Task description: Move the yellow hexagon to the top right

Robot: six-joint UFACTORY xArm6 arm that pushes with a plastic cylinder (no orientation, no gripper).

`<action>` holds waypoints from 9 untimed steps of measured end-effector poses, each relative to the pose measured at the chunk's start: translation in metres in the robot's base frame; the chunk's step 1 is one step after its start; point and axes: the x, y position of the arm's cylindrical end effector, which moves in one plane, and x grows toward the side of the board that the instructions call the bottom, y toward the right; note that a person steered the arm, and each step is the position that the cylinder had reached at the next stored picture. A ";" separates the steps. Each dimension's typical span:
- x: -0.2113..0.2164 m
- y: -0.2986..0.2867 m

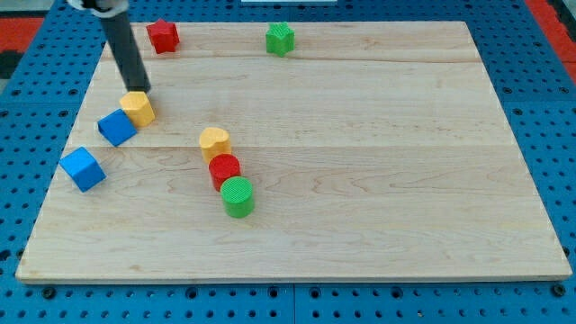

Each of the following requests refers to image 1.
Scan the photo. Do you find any blue cube block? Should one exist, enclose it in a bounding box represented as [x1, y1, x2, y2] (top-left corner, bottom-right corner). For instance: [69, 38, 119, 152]
[59, 147, 106, 192]

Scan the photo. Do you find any green star block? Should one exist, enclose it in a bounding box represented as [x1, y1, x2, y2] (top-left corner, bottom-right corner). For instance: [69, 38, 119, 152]
[265, 22, 295, 57]

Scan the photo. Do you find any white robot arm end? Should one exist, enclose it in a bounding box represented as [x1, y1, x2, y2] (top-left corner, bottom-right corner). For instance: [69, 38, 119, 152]
[67, 0, 130, 18]

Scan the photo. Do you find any red star block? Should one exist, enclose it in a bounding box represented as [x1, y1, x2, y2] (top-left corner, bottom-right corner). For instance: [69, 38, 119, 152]
[146, 19, 180, 54]

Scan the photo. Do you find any blue triangular block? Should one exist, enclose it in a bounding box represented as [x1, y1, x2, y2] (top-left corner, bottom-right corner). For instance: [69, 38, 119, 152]
[97, 109, 137, 147]

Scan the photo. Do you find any red cylinder block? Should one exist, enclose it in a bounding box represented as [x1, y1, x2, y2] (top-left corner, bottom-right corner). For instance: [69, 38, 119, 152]
[208, 154, 241, 192]

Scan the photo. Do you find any yellow heart block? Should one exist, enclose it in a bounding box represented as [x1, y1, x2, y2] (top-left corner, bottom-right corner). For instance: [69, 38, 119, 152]
[199, 127, 232, 164]

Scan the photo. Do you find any yellow hexagon block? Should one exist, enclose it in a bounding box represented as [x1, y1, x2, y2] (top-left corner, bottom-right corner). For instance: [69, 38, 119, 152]
[119, 91, 156, 128]

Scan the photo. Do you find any green cylinder block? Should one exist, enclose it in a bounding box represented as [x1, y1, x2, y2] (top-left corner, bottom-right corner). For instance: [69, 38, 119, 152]
[220, 176, 255, 219]

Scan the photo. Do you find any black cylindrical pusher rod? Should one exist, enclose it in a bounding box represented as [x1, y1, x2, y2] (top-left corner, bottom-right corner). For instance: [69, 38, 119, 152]
[100, 2, 151, 93]

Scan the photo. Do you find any light wooden board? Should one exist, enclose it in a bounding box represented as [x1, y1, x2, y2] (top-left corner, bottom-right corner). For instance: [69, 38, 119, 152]
[15, 22, 572, 284]

